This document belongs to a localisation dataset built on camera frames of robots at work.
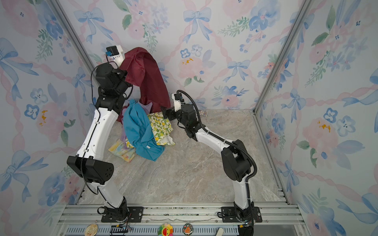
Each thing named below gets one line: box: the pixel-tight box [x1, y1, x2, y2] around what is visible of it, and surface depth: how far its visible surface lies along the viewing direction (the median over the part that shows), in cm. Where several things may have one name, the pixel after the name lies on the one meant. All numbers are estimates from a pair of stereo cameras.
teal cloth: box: [123, 99, 166, 162], surface depth 94 cm
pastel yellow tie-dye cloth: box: [108, 139, 136, 163], surface depth 96 cm
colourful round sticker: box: [157, 223, 174, 236], surface depth 70 cm
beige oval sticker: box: [84, 223, 99, 236], surface depth 71 cm
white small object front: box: [215, 227, 224, 236], surface depth 69 cm
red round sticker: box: [183, 222, 194, 236], surface depth 72 cm
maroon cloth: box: [117, 47, 171, 123], surface depth 59 cm
